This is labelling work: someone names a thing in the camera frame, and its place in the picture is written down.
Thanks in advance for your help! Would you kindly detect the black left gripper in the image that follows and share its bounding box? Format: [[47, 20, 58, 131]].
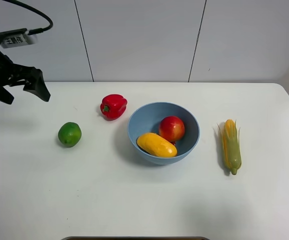
[[0, 33, 51, 105]]

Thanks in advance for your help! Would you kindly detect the green lime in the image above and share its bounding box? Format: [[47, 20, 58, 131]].
[[57, 122, 82, 148]]

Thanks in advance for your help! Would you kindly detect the yellow mango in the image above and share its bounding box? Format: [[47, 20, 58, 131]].
[[136, 132, 178, 158]]

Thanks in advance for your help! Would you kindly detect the red peach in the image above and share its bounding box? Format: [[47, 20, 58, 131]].
[[158, 116, 185, 142]]

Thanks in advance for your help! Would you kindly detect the blue bowl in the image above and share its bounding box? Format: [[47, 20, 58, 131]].
[[127, 102, 200, 165]]

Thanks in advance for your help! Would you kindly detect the red bell pepper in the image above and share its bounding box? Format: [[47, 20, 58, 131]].
[[100, 94, 128, 121]]

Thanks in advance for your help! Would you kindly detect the yellow corn cob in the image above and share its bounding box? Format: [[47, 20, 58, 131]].
[[215, 119, 242, 176]]

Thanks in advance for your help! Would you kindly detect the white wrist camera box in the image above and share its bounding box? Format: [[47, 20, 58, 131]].
[[0, 28, 38, 49]]

